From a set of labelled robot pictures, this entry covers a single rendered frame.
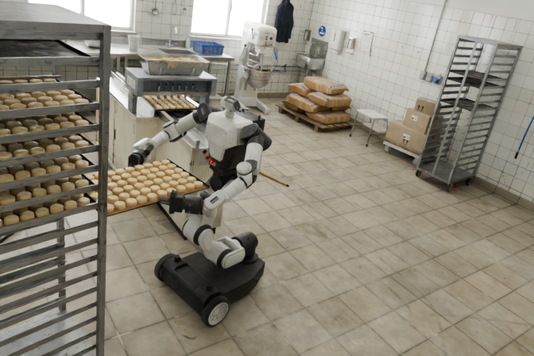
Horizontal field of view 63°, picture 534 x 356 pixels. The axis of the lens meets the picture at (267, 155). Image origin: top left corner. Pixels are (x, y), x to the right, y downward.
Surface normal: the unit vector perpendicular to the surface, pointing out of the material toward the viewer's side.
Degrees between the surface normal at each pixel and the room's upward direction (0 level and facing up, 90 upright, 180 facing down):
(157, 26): 90
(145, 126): 90
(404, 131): 87
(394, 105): 90
